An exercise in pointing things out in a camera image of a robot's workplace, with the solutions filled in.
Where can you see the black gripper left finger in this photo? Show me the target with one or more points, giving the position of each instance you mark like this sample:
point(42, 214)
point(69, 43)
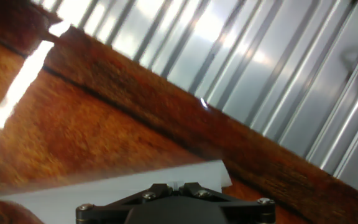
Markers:
point(141, 202)

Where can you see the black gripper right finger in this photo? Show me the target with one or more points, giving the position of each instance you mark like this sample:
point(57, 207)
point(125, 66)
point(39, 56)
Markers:
point(216, 202)

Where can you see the white paper sheet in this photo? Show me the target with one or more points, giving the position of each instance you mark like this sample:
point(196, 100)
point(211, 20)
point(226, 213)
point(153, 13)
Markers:
point(104, 193)

